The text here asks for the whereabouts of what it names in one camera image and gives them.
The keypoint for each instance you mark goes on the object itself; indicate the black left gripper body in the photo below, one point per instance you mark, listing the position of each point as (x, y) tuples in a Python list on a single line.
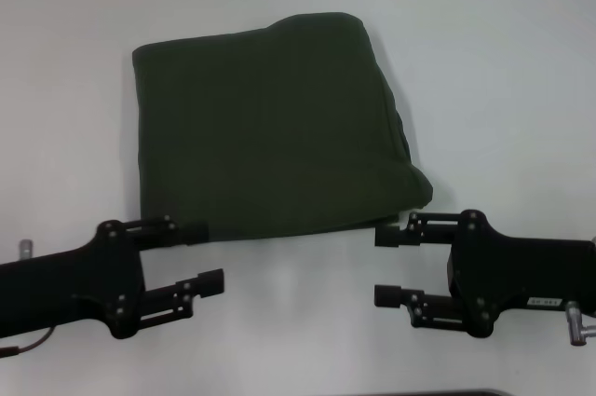
[(79, 284)]

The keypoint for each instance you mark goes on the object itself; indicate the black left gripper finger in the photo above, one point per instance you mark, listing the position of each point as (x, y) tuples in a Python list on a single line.
[(186, 293), (186, 230)]

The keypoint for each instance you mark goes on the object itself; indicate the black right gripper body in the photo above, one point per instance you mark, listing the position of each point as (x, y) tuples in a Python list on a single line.
[(512, 270)]

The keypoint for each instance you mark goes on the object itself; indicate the dark green printed t-shirt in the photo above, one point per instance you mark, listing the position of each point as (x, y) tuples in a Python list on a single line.
[(270, 126)]

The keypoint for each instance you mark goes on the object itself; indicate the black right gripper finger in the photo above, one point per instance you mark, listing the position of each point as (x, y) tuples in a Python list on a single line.
[(419, 230), (419, 307)]

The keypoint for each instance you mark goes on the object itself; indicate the dark flat object edge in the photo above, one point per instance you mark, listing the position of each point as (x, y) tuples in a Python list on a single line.
[(454, 393)]

